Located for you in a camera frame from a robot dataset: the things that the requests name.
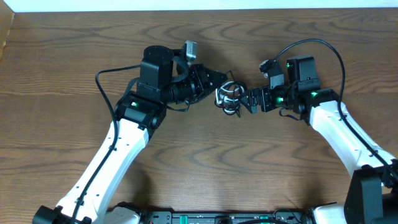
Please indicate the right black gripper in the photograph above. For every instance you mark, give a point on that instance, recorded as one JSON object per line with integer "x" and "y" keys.
{"x": 253, "y": 100}

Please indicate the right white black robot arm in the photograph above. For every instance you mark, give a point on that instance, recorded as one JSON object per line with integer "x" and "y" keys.
{"x": 372, "y": 194}

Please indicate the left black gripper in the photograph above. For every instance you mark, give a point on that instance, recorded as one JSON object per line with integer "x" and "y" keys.
{"x": 202, "y": 73}

